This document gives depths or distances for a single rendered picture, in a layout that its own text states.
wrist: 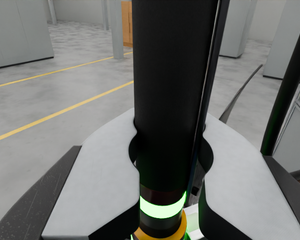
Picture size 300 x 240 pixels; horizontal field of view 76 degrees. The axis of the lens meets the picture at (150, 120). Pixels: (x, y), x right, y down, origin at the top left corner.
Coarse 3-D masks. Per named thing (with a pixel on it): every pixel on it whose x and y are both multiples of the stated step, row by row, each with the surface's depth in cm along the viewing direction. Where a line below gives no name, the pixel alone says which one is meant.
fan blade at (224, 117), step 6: (246, 84) 35; (240, 90) 34; (234, 96) 38; (234, 102) 39; (228, 108) 35; (222, 114) 34; (228, 114) 42; (222, 120) 38; (198, 162) 36; (204, 174) 42
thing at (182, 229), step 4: (184, 212) 15; (184, 216) 15; (184, 220) 14; (180, 224) 14; (184, 224) 14; (180, 228) 14; (184, 228) 14; (136, 232) 14; (140, 232) 14; (176, 232) 14; (180, 232) 14; (184, 232) 14; (136, 236) 14; (140, 236) 13; (144, 236) 13; (148, 236) 13; (172, 236) 13; (176, 236) 13; (180, 236) 14
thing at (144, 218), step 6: (180, 210) 13; (144, 216) 13; (174, 216) 12; (180, 216) 13; (144, 222) 13; (150, 222) 13; (156, 222) 12; (162, 222) 12; (168, 222) 12; (174, 222) 13; (156, 228) 13; (162, 228) 13; (168, 228) 13
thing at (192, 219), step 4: (196, 212) 18; (188, 216) 18; (192, 216) 18; (196, 216) 18; (188, 220) 17; (192, 220) 17; (196, 220) 17; (188, 224) 17; (192, 224) 17; (196, 224) 17; (188, 228) 17; (192, 228) 17; (196, 228) 17
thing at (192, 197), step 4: (196, 168) 35; (196, 172) 35; (196, 176) 36; (200, 176) 38; (196, 180) 37; (200, 180) 39; (196, 184) 37; (200, 184) 40; (192, 188) 36; (196, 188) 36; (192, 192) 36; (196, 192) 35; (192, 196) 38; (196, 196) 36; (192, 200) 39; (184, 204) 35; (188, 204) 37
